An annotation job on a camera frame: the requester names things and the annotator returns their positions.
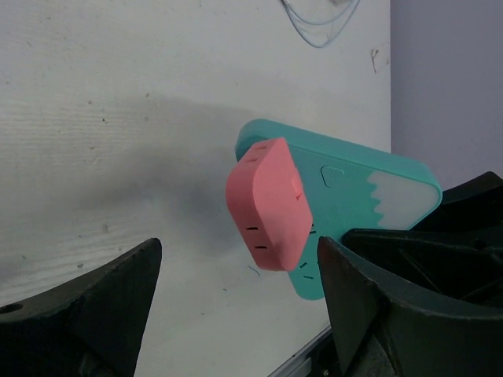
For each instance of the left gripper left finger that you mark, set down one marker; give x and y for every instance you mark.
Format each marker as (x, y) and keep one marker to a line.
(92, 325)

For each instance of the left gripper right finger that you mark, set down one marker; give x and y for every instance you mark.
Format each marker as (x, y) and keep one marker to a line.
(384, 325)

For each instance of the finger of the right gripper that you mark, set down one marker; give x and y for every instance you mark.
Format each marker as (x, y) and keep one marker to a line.
(455, 251)

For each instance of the teal triangular power strip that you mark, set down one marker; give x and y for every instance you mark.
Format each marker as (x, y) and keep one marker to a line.
(347, 186)

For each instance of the pink plug adapter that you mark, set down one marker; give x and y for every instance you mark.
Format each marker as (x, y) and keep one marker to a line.
(267, 202)

